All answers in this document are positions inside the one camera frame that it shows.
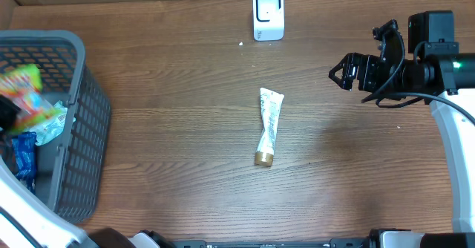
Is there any white tube with gold cap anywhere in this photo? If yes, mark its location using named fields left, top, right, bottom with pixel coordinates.
left=255, top=88, right=284, bottom=167

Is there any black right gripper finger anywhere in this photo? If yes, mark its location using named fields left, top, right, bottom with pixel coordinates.
left=329, top=69, right=352, bottom=91
left=329, top=53, right=351, bottom=76

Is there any teal wet wipes pack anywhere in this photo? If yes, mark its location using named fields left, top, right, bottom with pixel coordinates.
left=30, top=101, right=68, bottom=146

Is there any Haribo gummy candy bag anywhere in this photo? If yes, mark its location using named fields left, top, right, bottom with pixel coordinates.
left=1, top=64, right=61, bottom=134

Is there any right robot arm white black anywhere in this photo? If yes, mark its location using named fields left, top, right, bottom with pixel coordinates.
left=329, top=10, right=474, bottom=247

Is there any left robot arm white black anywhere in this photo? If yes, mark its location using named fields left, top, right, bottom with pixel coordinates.
left=1, top=105, right=175, bottom=248

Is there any blue snack wrapper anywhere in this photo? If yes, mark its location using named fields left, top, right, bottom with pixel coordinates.
left=12, top=132, right=36, bottom=194

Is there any grey plastic basket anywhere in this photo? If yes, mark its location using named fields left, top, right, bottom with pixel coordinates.
left=1, top=30, right=112, bottom=223

